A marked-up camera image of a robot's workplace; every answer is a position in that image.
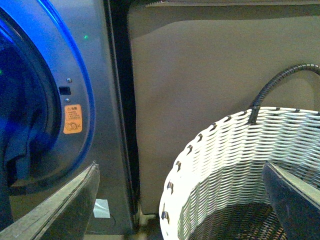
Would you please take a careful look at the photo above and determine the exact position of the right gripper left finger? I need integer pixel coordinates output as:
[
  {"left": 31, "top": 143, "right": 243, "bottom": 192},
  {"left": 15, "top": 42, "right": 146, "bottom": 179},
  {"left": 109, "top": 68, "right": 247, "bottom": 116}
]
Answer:
[{"left": 0, "top": 162, "right": 100, "bottom": 240}]

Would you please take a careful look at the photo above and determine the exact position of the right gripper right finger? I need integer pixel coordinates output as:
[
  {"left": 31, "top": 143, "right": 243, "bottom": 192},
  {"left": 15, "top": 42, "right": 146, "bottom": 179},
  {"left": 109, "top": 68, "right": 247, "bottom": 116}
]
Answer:
[{"left": 262, "top": 161, "right": 320, "bottom": 240}]

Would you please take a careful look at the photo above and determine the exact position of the dark navy blue garment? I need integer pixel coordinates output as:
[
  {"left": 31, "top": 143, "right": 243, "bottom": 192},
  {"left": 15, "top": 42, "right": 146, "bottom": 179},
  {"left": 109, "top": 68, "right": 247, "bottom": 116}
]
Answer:
[{"left": 0, "top": 43, "right": 46, "bottom": 230}]

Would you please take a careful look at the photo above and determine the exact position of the grey front-load washing machine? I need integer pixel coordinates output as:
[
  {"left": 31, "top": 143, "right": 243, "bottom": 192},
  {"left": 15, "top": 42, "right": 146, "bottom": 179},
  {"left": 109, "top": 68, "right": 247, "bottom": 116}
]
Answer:
[{"left": 0, "top": 0, "right": 137, "bottom": 235}]

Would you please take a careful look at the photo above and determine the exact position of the white tape piece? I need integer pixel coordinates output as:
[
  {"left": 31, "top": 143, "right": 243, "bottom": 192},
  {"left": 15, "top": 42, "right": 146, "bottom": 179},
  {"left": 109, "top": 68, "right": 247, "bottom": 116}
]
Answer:
[{"left": 93, "top": 198, "right": 111, "bottom": 219}]

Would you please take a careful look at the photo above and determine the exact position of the white woven laundry basket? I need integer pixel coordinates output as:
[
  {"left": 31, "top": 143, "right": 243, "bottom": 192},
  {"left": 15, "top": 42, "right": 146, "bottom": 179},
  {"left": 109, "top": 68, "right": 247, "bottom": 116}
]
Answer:
[{"left": 159, "top": 107, "right": 320, "bottom": 240}]

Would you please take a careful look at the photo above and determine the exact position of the orange warning sticker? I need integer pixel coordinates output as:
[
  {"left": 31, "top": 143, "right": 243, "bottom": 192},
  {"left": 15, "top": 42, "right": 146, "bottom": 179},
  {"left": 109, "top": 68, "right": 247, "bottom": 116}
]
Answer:
[{"left": 63, "top": 104, "right": 83, "bottom": 134}]

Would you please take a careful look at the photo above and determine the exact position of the grey fabric panel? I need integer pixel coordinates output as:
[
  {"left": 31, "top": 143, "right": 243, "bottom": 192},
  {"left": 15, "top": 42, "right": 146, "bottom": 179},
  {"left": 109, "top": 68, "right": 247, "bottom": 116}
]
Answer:
[{"left": 127, "top": 0, "right": 320, "bottom": 215}]

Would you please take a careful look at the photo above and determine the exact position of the black wrapped basket handle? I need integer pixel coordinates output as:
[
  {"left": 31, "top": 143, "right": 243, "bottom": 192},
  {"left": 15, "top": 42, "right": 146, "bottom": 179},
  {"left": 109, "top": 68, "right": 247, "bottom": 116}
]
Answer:
[{"left": 247, "top": 63, "right": 320, "bottom": 125}]

